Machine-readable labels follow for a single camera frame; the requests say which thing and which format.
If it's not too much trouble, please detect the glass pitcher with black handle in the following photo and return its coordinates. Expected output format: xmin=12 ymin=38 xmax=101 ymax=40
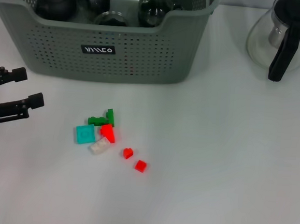
xmin=242 ymin=0 xmax=300 ymax=83

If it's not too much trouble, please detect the white toy brick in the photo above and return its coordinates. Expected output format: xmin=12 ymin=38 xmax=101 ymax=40
xmin=89 ymin=136 xmax=112 ymax=156

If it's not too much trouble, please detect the dark clay teapot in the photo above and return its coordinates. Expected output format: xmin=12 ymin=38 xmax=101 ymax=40
xmin=34 ymin=0 xmax=79 ymax=23

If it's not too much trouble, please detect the small red notched brick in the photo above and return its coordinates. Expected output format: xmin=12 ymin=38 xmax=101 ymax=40
xmin=122 ymin=146 xmax=135 ymax=160

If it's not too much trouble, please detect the orange-red wedge toy brick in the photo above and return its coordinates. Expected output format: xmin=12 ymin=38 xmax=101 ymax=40
xmin=98 ymin=123 xmax=118 ymax=144

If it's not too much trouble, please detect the small red square brick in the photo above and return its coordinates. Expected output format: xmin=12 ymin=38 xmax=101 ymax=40
xmin=134 ymin=159 xmax=148 ymax=174

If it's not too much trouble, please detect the teal square toy plate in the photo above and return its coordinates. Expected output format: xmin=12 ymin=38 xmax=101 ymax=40
xmin=74 ymin=123 xmax=97 ymax=146

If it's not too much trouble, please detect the dark green toy brick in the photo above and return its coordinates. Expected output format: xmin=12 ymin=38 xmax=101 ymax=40
xmin=87 ymin=114 xmax=109 ymax=127

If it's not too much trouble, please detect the grey-green perforated storage bin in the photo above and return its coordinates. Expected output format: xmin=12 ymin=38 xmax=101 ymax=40
xmin=0 ymin=0 xmax=222 ymax=92

